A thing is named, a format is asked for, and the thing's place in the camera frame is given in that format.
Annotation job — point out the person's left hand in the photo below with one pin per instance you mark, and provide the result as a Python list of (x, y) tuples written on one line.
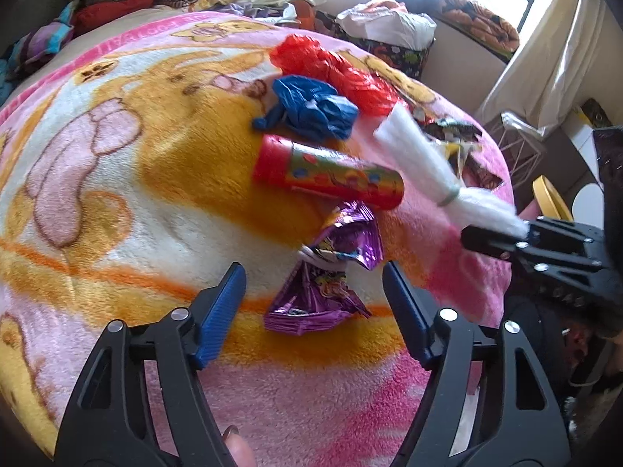
[(239, 450)]

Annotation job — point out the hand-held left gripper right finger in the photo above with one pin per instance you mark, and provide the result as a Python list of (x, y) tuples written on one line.
[(406, 311)]

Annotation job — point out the purple foil wrapper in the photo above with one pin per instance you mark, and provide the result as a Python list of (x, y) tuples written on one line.
[(311, 296)]

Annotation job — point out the colourful tube with red cap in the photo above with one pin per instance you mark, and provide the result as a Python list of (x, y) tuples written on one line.
[(331, 175)]

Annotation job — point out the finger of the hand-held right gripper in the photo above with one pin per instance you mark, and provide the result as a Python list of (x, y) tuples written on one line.
[(569, 236), (491, 243)]

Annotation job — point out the red plastic bag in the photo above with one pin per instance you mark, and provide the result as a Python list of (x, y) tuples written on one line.
[(340, 70)]

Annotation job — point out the blue plastic bag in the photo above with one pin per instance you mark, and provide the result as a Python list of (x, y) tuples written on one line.
[(311, 107)]

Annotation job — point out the white plastic bag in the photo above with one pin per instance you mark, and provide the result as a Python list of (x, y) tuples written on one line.
[(389, 27)]

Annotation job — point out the orange patterned quilt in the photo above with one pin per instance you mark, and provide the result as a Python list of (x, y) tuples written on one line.
[(482, 22)]

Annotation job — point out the orange fabric bag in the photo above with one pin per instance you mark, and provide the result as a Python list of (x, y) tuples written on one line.
[(305, 13)]

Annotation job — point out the green patterned bag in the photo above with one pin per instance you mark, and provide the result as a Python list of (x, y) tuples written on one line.
[(596, 114)]

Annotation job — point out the pink printed blanket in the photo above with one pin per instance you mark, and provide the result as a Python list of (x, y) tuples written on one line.
[(121, 204)]

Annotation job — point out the black bin with yellow rim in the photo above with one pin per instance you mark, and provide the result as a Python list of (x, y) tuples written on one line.
[(547, 194)]

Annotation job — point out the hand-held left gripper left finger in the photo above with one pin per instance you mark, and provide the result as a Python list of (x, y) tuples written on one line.
[(221, 321)]

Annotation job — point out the dark torn snack wrapper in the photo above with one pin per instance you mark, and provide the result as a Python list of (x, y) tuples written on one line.
[(479, 172)]

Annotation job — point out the white fibre bundle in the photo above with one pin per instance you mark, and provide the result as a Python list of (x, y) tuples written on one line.
[(418, 151)]

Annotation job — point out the pile of clothes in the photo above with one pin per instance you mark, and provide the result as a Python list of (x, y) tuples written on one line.
[(112, 9)]

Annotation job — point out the dinosaur print fabric basket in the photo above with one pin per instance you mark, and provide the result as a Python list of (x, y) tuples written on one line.
[(389, 53)]

